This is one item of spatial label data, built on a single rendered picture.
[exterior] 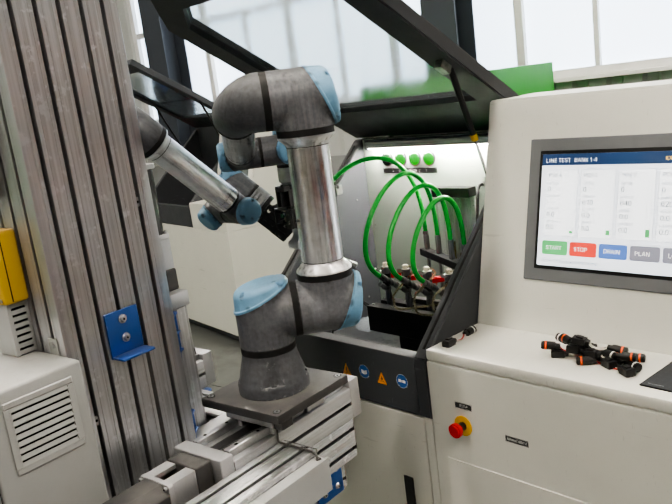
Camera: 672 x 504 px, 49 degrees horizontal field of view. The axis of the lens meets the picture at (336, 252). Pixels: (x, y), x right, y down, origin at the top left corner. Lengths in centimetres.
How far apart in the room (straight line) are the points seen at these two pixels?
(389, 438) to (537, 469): 46
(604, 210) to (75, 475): 125
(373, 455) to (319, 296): 77
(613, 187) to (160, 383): 109
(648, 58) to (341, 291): 464
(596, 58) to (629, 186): 420
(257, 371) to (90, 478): 37
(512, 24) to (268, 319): 502
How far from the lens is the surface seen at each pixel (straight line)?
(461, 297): 197
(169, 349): 157
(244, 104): 144
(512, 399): 176
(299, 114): 144
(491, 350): 183
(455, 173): 237
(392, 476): 215
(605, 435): 167
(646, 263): 179
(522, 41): 619
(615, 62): 599
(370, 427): 213
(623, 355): 170
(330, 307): 151
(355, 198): 258
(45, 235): 139
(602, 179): 184
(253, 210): 205
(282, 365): 154
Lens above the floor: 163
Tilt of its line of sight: 12 degrees down
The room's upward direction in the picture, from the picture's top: 8 degrees counter-clockwise
